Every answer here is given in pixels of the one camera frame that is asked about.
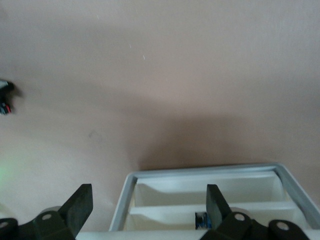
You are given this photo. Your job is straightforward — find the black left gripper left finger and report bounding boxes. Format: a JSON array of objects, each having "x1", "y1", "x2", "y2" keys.
[{"x1": 0, "y1": 184, "x2": 94, "y2": 240}]

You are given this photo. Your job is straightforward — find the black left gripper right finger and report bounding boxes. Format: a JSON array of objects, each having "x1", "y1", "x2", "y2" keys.
[{"x1": 199, "y1": 184, "x2": 308, "y2": 240}]

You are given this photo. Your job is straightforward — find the push button with blue base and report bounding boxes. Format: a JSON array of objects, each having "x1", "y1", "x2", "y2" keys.
[{"x1": 194, "y1": 211, "x2": 212, "y2": 230}]

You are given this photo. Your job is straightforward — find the white drawer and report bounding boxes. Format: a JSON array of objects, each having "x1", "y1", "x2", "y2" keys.
[{"x1": 109, "y1": 162, "x2": 320, "y2": 232}]

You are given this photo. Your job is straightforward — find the small black switch module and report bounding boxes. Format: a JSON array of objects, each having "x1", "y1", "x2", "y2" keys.
[{"x1": 0, "y1": 78, "x2": 22, "y2": 116}]

